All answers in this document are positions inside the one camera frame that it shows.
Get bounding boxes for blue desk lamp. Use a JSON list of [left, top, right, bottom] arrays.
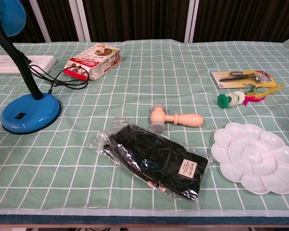
[[0, 0, 62, 135]]

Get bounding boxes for green checked tablecloth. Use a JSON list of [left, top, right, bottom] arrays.
[[0, 36, 289, 217]]

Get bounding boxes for wooden massage hammer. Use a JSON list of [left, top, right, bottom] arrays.
[[150, 103, 204, 133]]

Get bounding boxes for black gloves in plastic bag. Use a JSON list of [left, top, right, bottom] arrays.
[[91, 117, 209, 202]]

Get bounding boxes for chocolate snack carton box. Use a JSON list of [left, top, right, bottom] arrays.
[[63, 43, 122, 81]]

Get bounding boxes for feather shuttlecock with green base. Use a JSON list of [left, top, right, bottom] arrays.
[[217, 84, 285, 110]]

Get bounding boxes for packaged metal razor card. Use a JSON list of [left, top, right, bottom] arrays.
[[211, 69, 278, 90]]

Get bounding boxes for white flower paint palette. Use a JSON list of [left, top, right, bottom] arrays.
[[210, 122, 289, 195]]

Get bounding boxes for white power strip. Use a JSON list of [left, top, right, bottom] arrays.
[[0, 55, 56, 75]]

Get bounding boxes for thin black cable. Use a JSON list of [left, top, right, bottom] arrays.
[[25, 54, 89, 94]]

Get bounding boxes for white partition frame post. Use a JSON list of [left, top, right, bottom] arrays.
[[28, 0, 52, 43], [70, 0, 92, 42], [184, 0, 200, 43]]

